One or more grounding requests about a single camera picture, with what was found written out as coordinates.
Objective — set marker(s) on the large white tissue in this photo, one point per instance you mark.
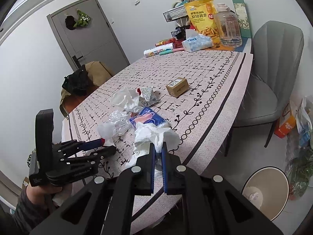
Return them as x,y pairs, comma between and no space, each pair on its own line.
151,133

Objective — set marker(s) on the clear plastic wrapper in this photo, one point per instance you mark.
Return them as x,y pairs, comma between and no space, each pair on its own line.
121,122

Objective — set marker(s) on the grey upholstered chair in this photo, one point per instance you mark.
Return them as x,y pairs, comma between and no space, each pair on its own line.
271,61

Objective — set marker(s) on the orange blue placemat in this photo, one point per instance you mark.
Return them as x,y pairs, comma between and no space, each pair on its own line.
228,48

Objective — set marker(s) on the blue tissue pack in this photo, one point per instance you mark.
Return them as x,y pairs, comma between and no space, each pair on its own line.
196,42

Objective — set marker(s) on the beige trash bin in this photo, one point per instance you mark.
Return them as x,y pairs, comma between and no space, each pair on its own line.
266,191

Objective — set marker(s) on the white plastic piece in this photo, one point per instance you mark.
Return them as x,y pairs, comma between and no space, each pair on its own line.
105,131

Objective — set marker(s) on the printed pink tablecloth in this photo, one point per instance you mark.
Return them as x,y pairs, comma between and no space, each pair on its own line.
185,68

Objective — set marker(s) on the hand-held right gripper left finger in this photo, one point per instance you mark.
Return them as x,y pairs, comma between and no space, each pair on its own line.
152,169

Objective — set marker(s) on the pink pen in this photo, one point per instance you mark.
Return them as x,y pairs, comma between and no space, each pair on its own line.
171,51

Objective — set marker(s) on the clear plastic jug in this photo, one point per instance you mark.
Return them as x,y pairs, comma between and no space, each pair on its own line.
229,29

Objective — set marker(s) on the blue printed snack packet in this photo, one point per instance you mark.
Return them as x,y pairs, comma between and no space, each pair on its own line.
149,117

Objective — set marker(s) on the yellow snack bag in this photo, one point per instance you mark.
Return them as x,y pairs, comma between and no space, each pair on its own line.
201,17

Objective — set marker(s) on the brown chair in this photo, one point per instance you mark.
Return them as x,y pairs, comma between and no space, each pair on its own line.
100,72

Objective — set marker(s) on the small cardboard box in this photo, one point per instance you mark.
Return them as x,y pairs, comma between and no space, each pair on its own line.
178,86

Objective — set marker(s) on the orange carton on floor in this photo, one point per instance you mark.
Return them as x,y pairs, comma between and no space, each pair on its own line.
285,124

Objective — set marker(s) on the grey door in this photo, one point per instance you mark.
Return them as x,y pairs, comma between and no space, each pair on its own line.
97,34

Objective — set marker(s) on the red packet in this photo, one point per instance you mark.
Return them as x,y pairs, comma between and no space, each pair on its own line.
165,42

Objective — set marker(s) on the green hanging ornament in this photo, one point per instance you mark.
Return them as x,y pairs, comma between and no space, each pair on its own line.
83,19

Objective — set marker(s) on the tall green box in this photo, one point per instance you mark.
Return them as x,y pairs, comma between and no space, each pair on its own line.
242,12

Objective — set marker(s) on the black hanging ornament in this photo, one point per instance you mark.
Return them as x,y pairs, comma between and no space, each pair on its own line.
70,22

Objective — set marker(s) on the torn white red carton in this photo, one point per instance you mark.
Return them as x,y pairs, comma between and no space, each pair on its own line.
148,95

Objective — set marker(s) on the plastic wrapped green bouquet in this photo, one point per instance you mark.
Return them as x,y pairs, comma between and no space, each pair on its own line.
300,171

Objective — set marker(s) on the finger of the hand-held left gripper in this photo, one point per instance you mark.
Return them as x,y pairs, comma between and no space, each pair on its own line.
94,143
105,150

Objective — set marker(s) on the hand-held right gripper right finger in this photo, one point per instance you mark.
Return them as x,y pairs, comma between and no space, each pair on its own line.
164,173

